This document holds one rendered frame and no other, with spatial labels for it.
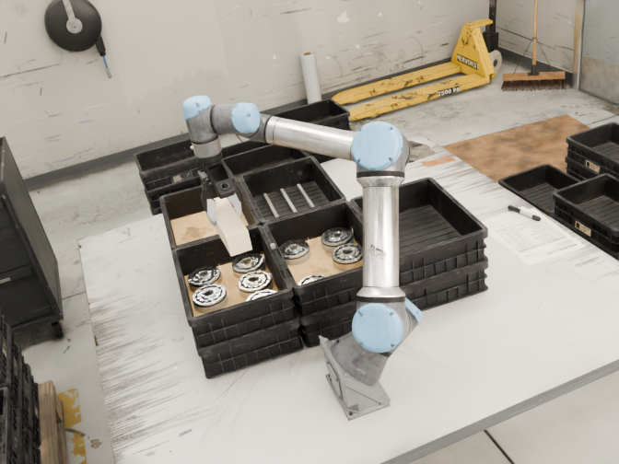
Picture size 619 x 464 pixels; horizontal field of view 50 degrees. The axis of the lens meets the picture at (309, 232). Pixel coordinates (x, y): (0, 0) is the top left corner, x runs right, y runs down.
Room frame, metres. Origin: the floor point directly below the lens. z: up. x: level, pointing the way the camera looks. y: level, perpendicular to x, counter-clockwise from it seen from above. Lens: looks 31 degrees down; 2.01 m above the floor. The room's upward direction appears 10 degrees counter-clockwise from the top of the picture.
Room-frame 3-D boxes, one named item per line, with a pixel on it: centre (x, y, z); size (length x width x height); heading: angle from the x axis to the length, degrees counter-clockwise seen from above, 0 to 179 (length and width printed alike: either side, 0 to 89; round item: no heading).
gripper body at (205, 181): (1.68, 0.23, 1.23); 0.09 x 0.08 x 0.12; 16
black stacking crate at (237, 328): (1.66, 0.26, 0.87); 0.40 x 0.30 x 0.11; 11
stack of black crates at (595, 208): (2.34, -1.26, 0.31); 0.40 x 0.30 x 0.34; 16
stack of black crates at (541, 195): (2.73, -1.15, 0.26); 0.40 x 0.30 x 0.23; 16
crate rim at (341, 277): (1.72, -0.04, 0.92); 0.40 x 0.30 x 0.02; 11
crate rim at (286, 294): (1.66, 0.26, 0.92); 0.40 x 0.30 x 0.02; 11
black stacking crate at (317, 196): (2.11, 0.04, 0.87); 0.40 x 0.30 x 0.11; 11
